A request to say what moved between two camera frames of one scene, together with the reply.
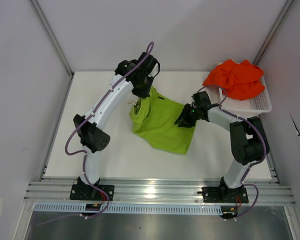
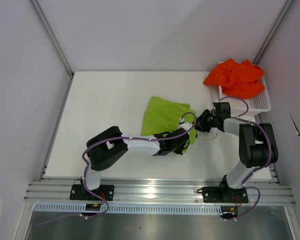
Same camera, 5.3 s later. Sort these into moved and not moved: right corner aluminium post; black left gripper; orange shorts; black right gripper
Moved: black left gripper; black right gripper
Not moved: right corner aluminium post; orange shorts
